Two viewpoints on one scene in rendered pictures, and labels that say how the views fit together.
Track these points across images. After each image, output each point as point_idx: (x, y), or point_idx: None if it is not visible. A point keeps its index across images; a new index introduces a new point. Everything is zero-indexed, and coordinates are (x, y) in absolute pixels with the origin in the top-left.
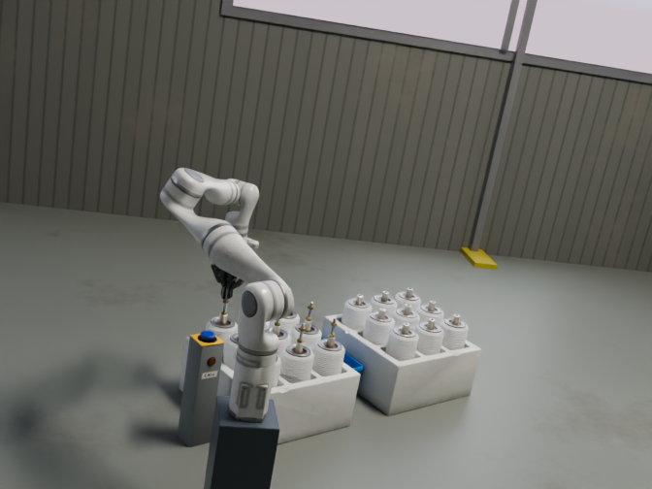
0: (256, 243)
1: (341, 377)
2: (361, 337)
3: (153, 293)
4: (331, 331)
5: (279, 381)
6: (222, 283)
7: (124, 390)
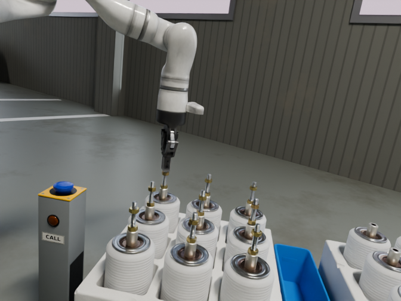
0: (198, 107)
1: None
2: (354, 280)
3: (230, 192)
4: (252, 243)
5: (148, 288)
6: (162, 151)
7: (96, 240)
